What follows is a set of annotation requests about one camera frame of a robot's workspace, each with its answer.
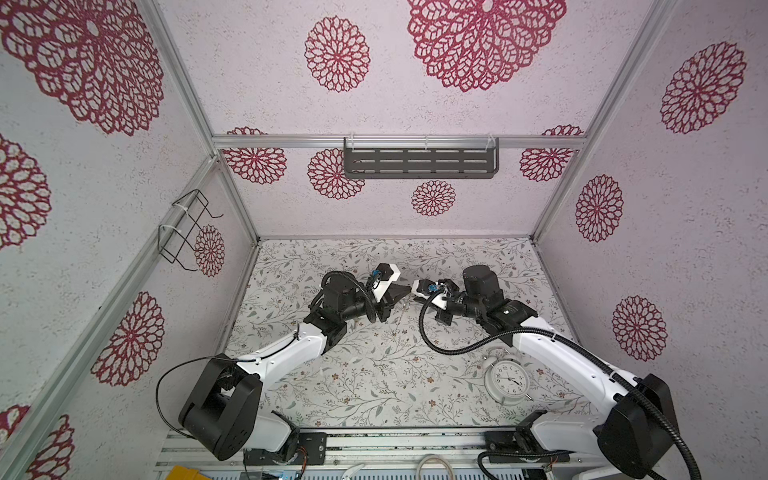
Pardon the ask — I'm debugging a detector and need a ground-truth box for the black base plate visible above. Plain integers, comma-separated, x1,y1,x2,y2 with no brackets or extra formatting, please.
483,430,571,463
244,431,328,467

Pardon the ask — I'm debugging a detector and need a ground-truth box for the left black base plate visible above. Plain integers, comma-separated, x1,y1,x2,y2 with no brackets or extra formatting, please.
244,431,328,467

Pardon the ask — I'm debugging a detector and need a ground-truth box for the dark grey wall shelf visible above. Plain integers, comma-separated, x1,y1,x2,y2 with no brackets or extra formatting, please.
342,137,500,180

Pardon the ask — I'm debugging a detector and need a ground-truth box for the yellow object at bottom edge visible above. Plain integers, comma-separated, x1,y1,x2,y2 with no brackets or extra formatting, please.
166,465,211,480

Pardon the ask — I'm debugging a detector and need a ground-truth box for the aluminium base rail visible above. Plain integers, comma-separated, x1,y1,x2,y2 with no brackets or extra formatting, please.
146,427,625,479

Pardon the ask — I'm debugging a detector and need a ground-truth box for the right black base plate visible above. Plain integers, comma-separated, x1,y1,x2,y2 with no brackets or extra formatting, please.
483,430,571,463

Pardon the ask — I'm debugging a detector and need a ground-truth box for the black wire wall basket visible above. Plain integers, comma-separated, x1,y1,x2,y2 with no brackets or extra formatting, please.
155,188,223,273

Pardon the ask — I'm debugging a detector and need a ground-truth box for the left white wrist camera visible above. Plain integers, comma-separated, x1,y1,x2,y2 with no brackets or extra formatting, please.
369,263,401,303

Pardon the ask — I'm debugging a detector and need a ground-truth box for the white round alarm clock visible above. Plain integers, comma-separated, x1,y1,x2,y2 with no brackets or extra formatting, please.
482,349,533,407

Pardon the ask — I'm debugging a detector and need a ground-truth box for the white cable loop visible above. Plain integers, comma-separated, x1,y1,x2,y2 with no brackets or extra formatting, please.
415,454,455,480

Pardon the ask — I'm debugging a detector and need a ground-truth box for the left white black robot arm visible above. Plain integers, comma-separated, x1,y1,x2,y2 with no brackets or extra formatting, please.
178,263,411,464

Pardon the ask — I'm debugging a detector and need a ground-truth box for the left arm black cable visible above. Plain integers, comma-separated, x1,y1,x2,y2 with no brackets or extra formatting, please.
154,335,301,439

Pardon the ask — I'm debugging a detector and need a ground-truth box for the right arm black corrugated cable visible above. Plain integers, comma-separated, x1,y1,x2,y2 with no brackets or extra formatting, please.
418,290,703,480

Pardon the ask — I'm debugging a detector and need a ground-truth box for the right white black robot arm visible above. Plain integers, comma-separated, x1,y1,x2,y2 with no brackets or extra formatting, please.
412,265,681,479

